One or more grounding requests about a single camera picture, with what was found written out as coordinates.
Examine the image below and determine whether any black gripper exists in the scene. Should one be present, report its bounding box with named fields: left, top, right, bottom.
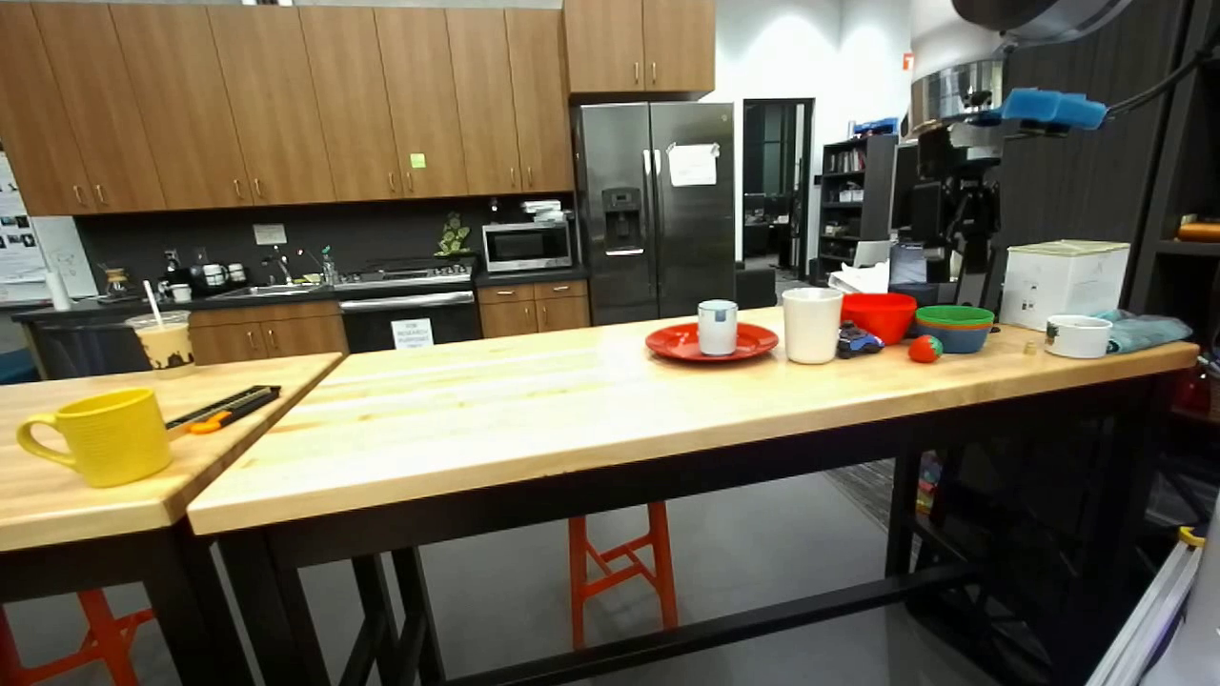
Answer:
left=916, top=124, right=1006, bottom=272

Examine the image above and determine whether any small white cup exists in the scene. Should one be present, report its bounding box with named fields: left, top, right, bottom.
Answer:
left=694, top=299, right=742, bottom=361

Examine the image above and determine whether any tall white cup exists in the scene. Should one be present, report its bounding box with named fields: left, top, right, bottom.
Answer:
left=776, top=285, right=846, bottom=369

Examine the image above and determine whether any red plate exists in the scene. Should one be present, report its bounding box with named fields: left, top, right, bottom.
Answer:
left=645, top=319, right=781, bottom=369

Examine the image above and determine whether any green bowl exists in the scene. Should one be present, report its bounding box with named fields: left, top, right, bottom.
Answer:
left=916, top=301, right=1000, bottom=335

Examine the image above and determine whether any white cardboard box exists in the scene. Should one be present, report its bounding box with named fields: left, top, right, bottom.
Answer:
left=1000, top=237, right=1132, bottom=335

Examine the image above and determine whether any blue bowl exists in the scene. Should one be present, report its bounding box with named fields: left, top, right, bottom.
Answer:
left=924, top=323, right=996, bottom=360

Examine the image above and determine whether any white crumpled paper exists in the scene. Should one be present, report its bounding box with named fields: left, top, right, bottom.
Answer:
left=830, top=260, right=897, bottom=299

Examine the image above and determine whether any red bowl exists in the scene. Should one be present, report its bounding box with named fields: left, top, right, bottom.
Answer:
left=838, top=289, right=924, bottom=351

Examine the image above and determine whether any black storage shelf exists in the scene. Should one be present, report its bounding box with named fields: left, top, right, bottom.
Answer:
left=814, top=135, right=873, bottom=279

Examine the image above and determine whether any white bowl with filling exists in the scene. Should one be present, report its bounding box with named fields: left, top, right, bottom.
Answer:
left=1041, top=313, right=1115, bottom=361

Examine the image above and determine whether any dark blue toy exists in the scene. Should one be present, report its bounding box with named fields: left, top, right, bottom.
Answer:
left=836, top=323, right=888, bottom=361

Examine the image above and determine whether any teal cloth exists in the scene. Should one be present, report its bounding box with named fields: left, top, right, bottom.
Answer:
left=1098, top=308, right=1197, bottom=360

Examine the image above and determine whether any white paper on refrigerator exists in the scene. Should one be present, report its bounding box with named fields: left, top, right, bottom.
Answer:
left=664, top=143, right=724, bottom=192

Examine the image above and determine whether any black steel refrigerator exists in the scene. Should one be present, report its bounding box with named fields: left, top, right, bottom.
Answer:
left=572, top=99, right=739, bottom=323

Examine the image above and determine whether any small wooden double-door cabinet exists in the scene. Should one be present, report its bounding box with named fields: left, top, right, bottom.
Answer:
left=560, top=0, right=720, bottom=99

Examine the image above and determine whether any white panel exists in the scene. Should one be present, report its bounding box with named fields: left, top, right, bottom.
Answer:
left=1084, top=506, right=1220, bottom=686

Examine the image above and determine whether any wooden base cabinet with drawers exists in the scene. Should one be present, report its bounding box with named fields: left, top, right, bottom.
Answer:
left=474, top=279, right=594, bottom=338

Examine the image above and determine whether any silver microwave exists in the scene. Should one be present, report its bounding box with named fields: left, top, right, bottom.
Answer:
left=475, top=216, right=578, bottom=279

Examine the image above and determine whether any orange metal stool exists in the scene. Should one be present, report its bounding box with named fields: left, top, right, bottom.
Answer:
left=0, top=582, right=160, bottom=686
left=565, top=501, right=683, bottom=655

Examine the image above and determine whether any green potted plant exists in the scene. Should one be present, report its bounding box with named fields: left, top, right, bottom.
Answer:
left=436, top=210, right=475, bottom=263

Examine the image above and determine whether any white paper on dishwasher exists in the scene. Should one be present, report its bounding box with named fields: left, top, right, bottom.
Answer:
left=387, top=318, right=439, bottom=356

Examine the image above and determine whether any black dishwasher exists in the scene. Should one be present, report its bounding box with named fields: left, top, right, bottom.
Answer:
left=335, top=285, right=484, bottom=356

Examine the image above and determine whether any tan container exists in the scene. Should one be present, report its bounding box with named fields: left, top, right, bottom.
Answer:
left=124, top=279, right=193, bottom=373

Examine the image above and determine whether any yellow mug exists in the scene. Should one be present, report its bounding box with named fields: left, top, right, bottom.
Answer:
left=10, top=385, right=176, bottom=491

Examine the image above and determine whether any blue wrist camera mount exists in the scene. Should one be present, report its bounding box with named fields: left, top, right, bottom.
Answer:
left=1000, top=86, right=1112, bottom=135

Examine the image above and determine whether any black metal table frame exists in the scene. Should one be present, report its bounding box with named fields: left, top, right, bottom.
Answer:
left=187, top=366, right=1203, bottom=686
left=0, top=526, right=259, bottom=686

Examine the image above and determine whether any long wooden wall cabinet row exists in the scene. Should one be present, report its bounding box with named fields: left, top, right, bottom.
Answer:
left=0, top=0, right=577, bottom=221

